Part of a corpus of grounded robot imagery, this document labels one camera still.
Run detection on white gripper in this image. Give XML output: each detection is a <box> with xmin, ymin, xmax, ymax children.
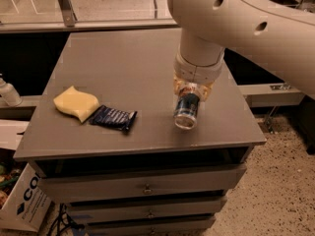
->
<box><xmin>173</xmin><ymin>53</ymin><xmax>224</xmax><ymax>101</ymax></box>

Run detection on silver blue redbull can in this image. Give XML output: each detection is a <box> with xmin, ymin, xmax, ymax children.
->
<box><xmin>173</xmin><ymin>86</ymin><xmax>200</xmax><ymax>130</ymax></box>

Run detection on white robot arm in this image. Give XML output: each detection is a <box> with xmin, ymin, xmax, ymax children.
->
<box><xmin>167</xmin><ymin>0</ymin><xmax>315</xmax><ymax>98</ymax></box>

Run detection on dark blue snack packet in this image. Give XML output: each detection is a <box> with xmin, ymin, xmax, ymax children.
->
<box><xmin>89</xmin><ymin>105</ymin><xmax>137</xmax><ymax>132</ymax></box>

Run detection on grey drawer cabinet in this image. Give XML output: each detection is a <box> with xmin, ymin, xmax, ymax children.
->
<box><xmin>15</xmin><ymin>29</ymin><xmax>264</xmax><ymax>236</ymax></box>

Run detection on yellow sponge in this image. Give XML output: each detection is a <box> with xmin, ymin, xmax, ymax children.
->
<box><xmin>53</xmin><ymin>87</ymin><xmax>100</xmax><ymax>123</ymax></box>

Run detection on bottom grey drawer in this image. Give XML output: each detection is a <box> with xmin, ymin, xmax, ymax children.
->
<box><xmin>86</xmin><ymin>215</ymin><xmax>215</xmax><ymax>236</ymax></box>

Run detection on grey drawer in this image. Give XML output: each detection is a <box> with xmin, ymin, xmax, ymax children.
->
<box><xmin>38</xmin><ymin>163</ymin><xmax>246</xmax><ymax>204</ymax></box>
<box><xmin>86</xmin><ymin>215</ymin><xmax>215</xmax><ymax>236</ymax></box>
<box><xmin>67</xmin><ymin>196</ymin><xmax>227</xmax><ymax>224</ymax></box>

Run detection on top grey drawer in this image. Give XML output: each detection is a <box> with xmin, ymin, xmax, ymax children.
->
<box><xmin>38</xmin><ymin>163</ymin><xmax>246</xmax><ymax>204</ymax></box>

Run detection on middle grey drawer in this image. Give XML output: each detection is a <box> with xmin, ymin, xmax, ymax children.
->
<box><xmin>67</xmin><ymin>196</ymin><xmax>227</xmax><ymax>224</ymax></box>

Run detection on white plastic bottle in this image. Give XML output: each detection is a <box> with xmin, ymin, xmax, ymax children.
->
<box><xmin>0</xmin><ymin>74</ymin><xmax>22</xmax><ymax>106</ymax></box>

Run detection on white cardboard box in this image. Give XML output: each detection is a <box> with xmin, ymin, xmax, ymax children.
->
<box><xmin>0</xmin><ymin>164</ymin><xmax>51</xmax><ymax>232</ymax></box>

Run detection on metal railing frame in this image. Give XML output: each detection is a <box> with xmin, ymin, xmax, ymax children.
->
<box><xmin>0</xmin><ymin>0</ymin><xmax>314</xmax><ymax>32</ymax></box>

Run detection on black cables under cabinet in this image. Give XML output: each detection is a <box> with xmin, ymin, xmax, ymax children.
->
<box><xmin>47</xmin><ymin>204</ymin><xmax>86</xmax><ymax>236</ymax></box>

